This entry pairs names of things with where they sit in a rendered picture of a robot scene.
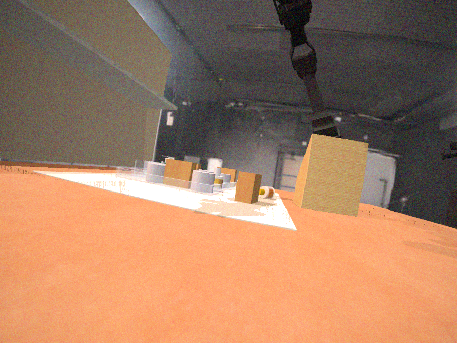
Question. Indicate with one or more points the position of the white jar with yellow cap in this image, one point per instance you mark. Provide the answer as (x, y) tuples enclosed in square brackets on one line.
[(266, 192)]

